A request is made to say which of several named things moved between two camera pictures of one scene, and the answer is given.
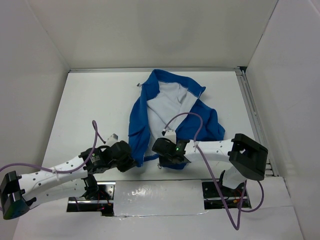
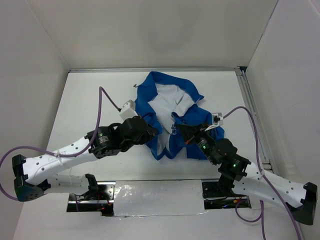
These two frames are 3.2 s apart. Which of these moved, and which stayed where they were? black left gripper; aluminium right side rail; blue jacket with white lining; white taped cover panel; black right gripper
Moved: black left gripper; black right gripper; blue jacket with white lining
Stayed: aluminium right side rail; white taped cover panel
